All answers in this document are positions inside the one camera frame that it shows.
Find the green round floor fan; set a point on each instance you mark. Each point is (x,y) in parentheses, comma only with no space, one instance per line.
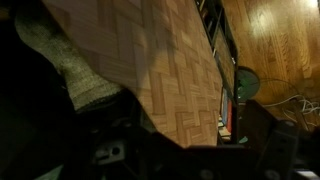
(248,83)

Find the thin blue book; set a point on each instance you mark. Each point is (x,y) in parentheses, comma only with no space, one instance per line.
(224,110)

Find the black cube shelf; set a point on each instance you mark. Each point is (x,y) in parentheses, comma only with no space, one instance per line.
(235,110)

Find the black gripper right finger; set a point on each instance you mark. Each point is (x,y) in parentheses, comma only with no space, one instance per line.
(256,121)

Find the short woven bamboo basket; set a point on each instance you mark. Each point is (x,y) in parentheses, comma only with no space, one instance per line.
(225,63)

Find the thin red book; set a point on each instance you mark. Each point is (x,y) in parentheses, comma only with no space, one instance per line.
(230,113)

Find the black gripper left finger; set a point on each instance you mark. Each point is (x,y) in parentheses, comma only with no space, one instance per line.
(140,123)

